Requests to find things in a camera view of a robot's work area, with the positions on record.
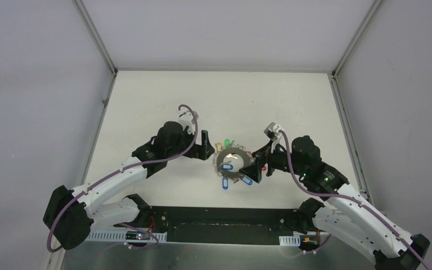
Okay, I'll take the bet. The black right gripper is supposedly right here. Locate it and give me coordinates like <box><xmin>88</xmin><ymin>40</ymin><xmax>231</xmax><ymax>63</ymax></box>
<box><xmin>238</xmin><ymin>139</ymin><xmax>307</xmax><ymax>183</ymax></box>

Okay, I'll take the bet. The blue tag key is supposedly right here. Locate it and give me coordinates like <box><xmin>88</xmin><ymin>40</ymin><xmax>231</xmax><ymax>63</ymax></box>
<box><xmin>220</xmin><ymin>164</ymin><xmax>234</xmax><ymax>172</ymax></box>
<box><xmin>222</xmin><ymin>177</ymin><xmax>229</xmax><ymax>190</ymax></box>
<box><xmin>241</xmin><ymin>176</ymin><xmax>253</xmax><ymax>186</ymax></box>

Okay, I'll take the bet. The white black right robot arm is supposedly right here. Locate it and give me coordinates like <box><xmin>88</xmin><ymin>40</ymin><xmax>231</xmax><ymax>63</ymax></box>
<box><xmin>239</xmin><ymin>136</ymin><xmax>430</xmax><ymax>269</ymax></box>

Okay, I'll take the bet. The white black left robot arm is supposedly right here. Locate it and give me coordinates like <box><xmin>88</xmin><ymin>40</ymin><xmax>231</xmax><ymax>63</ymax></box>
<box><xmin>43</xmin><ymin>121</ymin><xmax>215</xmax><ymax>252</ymax></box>

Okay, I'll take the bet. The green key tag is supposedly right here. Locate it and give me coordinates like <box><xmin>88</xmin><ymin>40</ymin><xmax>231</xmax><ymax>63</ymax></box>
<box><xmin>224</xmin><ymin>138</ymin><xmax>231</xmax><ymax>148</ymax></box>

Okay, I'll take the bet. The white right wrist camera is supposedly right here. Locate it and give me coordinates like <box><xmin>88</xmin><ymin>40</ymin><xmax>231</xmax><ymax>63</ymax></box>
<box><xmin>264</xmin><ymin>122</ymin><xmax>282</xmax><ymax>141</ymax></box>

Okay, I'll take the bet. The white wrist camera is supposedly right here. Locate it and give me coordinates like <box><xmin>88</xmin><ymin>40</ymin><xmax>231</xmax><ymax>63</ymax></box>
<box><xmin>264</xmin><ymin>122</ymin><xmax>282</xmax><ymax>141</ymax></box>
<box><xmin>178</xmin><ymin>108</ymin><xmax>199</xmax><ymax>135</ymax></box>

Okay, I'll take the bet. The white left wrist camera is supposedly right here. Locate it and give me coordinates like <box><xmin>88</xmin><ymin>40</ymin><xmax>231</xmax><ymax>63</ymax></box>
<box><xmin>178</xmin><ymin>108</ymin><xmax>199</xmax><ymax>135</ymax></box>

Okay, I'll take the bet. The black mounting base plate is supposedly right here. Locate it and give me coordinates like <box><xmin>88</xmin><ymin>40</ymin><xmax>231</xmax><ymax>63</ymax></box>
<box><xmin>129</xmin><ymin>206</ymin><xmax>317</xmax><ymax>245</ymax></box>

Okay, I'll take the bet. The right white cable duct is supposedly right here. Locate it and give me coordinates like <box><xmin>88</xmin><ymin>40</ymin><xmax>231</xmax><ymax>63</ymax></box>
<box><xmin>278</xmin><ymin>235</ymin><xmax>301</xmax><ymax>247</ymax></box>

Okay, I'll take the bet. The white cable duct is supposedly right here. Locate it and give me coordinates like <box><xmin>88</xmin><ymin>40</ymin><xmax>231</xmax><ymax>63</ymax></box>
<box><xmin>278</xmin><ymin>235</ymin><xmax>301</xmax><ymax>247</ymax></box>
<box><xmin>85</xmin><ymin>229</ymin><xmax>167</xmax><ymax>243</ymax></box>

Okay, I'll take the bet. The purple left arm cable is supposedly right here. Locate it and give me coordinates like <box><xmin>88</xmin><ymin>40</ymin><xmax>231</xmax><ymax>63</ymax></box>
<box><xmin>46</xmin><ymin>104</ymin><xmax>200</xmax><ymax>253</ymax></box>

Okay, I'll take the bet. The left white cable duct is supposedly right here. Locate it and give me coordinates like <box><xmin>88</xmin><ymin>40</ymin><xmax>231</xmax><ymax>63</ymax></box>
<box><xmin>85</xmin><ymin>229</ymin><xmax>167</xmax><ymax>243</ymax></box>

